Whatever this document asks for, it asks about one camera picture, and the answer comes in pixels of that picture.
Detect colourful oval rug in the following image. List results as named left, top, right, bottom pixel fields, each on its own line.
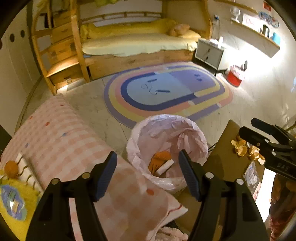
left=103, top=62, right=233, bottom=128

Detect orange fuzzy sock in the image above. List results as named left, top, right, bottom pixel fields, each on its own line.
left=148, top=151, right=171, bottom=175

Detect white foam block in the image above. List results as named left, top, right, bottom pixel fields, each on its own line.
left=155, top=159, right=174, bottom=177

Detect white pink trash bag bin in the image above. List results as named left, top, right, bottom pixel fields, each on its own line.
left=126, top=114, right=208, bottom=194

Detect white nightstand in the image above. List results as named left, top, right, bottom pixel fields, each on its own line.
left=195, top=38, right=228, bottom=76

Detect wooden wall shelf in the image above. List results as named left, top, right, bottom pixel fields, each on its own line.
left=229, top=20, right=280, bottom=58

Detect yellow foam fruit net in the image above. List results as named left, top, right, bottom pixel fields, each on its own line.
left=1, top=170, right=44, bottom=240

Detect plush toy on bed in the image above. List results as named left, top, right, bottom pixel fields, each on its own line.
left=168, top=24, right=190, bottom=37

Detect wooden stair drawers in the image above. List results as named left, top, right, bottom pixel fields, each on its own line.
left=31, top=1, right=90, bottom=95

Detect wooden bunk bed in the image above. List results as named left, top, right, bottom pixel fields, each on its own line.
left=77, top=1, right=213, bottom=80

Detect red snack box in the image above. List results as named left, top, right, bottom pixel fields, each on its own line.
left=16, top=153, right=44, bottom=193

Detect red bucket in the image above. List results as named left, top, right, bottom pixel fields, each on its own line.
left=226, top=65, right=245, bottom=87

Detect brown low side table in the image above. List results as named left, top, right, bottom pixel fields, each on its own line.
left=173, top=119, right=266, bottom=235

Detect pink checkered tablecloth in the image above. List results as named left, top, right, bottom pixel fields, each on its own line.
left=1, top=95, right=187, bottom=240

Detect orange fruit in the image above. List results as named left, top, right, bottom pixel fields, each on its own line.
left=4, top=161, right=19, bottom=179

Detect white desk fan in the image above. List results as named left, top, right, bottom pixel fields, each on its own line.
left=230, top=6, right=241, bottom=23

